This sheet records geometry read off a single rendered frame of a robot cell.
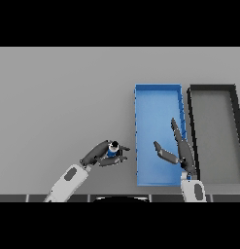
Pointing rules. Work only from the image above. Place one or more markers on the blue pipe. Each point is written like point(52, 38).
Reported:
point(113, 149)

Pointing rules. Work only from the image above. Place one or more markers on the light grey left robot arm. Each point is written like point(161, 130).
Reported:
point(67, 183)

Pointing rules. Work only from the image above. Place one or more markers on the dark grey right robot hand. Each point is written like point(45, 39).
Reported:
point(183, 152)

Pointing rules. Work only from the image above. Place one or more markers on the dark grey bin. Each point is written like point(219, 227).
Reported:
point(215, 136)

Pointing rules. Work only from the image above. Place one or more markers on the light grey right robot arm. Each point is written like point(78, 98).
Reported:
point(192, 190)

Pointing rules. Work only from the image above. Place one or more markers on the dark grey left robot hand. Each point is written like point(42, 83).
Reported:
point(96, 153)

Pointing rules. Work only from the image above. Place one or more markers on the blue bin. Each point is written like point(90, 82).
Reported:
point(157, 129)

